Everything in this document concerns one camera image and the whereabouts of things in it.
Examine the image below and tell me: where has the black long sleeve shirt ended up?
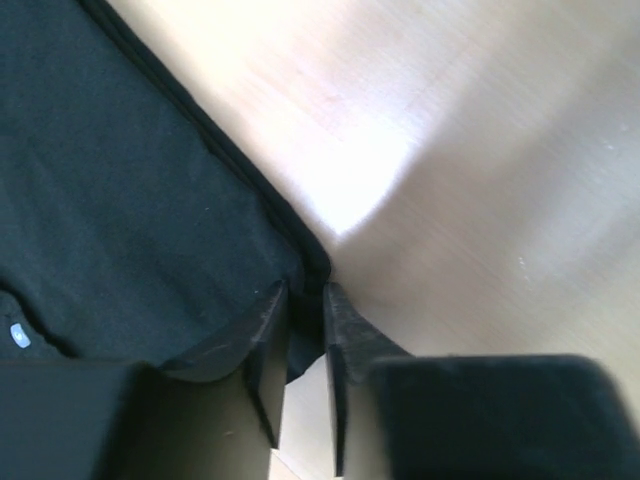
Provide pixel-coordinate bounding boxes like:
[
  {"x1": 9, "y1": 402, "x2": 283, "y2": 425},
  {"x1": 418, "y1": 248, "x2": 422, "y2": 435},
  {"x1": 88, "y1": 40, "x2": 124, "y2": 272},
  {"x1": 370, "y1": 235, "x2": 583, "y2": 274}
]
[{"x1": 1, "y1": 1, "x2": 330, "y2": 378}]

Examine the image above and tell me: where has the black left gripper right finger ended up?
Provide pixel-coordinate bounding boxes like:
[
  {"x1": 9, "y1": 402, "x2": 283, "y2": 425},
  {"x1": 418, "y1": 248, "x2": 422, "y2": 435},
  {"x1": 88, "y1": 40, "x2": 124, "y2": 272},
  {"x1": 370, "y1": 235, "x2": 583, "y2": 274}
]
[{"x1": 324, "y1": 283, "x2": 639, "y2": 479}]

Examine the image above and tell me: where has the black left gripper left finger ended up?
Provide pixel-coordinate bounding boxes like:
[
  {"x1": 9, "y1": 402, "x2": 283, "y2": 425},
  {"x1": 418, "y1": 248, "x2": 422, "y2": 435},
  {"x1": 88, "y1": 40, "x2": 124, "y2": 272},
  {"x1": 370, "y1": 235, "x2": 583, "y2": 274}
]
[{"x1": 1, "y1": 281, "x2": 289, "y2": 479}]

